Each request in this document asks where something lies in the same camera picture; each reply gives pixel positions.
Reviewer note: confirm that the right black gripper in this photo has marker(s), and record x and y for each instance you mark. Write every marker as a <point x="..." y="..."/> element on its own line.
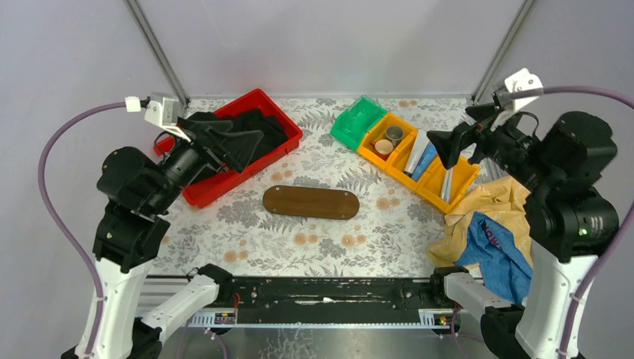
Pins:
<point x="448" y="143"/>

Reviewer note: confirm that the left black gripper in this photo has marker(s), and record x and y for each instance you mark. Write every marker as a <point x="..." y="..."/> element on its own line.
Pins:
<point x="211" y="150"/>

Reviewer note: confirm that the grey metal cup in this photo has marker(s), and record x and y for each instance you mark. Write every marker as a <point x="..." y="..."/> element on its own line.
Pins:
<point x="394" y="134"/>

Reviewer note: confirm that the orange ceramic cup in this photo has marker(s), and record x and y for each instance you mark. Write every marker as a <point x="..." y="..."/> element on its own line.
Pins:
<point x="382" y="148"/>

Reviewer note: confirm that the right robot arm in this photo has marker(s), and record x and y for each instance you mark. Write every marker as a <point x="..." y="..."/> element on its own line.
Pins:
<point x="571" y="225"/>

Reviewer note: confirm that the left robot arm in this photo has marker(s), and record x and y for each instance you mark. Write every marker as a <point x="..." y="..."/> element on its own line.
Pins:
<point x="140" y="193"/>

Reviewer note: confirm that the blue toothpaste tube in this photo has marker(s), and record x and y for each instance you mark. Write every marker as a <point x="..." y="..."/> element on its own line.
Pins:
<point x="427" y="157"/>

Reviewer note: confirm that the white toothpaste tube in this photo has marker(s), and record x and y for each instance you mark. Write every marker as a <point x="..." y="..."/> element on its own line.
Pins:
<point x="419" y="144"/>

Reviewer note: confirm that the packaged toothbrush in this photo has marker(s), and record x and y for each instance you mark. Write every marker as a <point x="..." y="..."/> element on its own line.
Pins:
<point x="446" y="188"/>

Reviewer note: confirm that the yellow bin with toothpaste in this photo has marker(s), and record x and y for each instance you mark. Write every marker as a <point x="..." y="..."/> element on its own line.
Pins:
<point x="397" y="161"/>

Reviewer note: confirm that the oval wooden tray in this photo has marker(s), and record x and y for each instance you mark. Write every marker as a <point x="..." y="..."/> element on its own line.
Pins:
<point x="311" y="202"/>

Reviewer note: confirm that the yellow bin with toothbrushes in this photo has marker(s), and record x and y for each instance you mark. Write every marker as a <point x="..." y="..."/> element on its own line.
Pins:
<point x="431" y="183"/>

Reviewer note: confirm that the black cloth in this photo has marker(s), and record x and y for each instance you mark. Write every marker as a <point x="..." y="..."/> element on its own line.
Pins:
<point x="253" y="119"/>

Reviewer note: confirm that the red plastic bin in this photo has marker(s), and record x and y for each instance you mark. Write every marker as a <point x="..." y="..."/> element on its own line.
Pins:
<point x="207" y="190"/>

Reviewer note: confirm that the yellow cloth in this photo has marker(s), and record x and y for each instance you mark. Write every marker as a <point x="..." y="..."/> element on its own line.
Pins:
<point x="503" y="201"/>

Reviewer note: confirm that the yellow bin with cups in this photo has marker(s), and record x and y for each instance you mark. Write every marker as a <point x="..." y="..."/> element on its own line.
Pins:
<point x="377" y="133"/>

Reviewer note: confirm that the green plastic bin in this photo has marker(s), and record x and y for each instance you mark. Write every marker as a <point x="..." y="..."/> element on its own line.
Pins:
<point x="352" y="124"/>

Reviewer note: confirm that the blue cloth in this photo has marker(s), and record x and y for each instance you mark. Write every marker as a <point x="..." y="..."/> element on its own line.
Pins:
<point x="504" y="269"/>

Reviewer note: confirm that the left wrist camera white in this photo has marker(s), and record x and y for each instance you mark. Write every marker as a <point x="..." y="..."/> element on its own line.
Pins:
<point x="163" y="111"/>

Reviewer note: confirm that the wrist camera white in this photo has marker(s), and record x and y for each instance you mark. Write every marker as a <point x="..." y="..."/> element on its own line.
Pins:
<point x="511" y="95"/>
<point x="163" y="111"/>

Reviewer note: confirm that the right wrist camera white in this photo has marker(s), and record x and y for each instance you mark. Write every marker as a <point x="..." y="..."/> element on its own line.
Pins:
<point x="511" y="95"/>

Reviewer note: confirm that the right aluminium frame post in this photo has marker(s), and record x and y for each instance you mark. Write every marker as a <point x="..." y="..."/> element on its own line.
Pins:
<point x="514" y="29"/>

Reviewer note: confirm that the aluminium frame post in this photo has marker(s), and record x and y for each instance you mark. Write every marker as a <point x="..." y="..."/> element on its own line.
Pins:
<point x="140" y="19"/>
<point x="514" y="29"/>

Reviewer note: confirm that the left aluminium frame post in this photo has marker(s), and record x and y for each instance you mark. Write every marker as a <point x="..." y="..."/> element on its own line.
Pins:
<point x="140" y="19"/>

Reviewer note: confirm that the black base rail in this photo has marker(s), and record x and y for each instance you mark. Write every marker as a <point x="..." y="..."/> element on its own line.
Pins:
<point x="327" y="302"/>

